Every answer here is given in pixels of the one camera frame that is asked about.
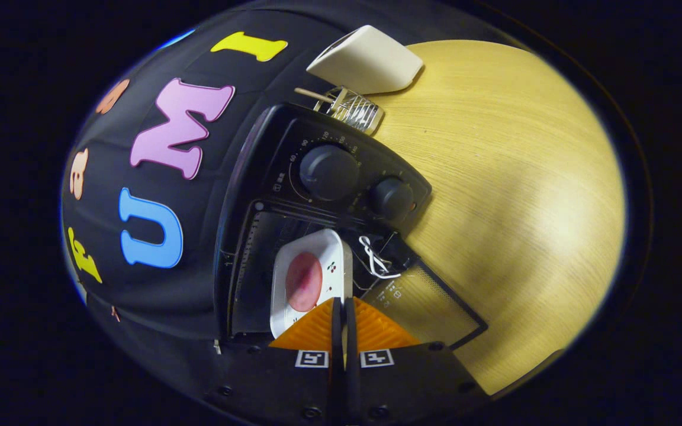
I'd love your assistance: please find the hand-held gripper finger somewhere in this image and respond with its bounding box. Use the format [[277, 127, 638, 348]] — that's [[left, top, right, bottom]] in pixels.
[[344, 297, 490, 425], [202, 297, 345, 426]]

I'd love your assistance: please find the pink ham slice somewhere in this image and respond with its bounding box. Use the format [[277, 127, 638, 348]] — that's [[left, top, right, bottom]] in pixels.
[[285, 252, 324, 312]]

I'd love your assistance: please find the white square plate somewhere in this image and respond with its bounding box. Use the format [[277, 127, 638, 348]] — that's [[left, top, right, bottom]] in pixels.
[[269, 228, 353, 339]]

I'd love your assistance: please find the black toaster oven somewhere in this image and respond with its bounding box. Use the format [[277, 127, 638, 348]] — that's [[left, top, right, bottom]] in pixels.
[[214, 102, 490, 356]]

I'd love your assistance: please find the white bread toaster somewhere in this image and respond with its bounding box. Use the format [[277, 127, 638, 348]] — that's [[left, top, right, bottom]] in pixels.
[[306, 25, 424, 95]]

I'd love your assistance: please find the wooden stick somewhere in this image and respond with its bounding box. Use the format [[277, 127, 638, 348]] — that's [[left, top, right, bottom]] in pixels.
[[294, 87, 342, 104]]

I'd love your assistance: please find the black backdrop cloth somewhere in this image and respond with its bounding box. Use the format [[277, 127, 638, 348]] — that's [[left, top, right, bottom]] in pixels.
[[60, 0, 519, 409]]

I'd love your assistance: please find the wire utensil holder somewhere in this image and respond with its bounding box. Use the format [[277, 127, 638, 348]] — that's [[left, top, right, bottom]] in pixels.
[[314, 86, 385, 137]]

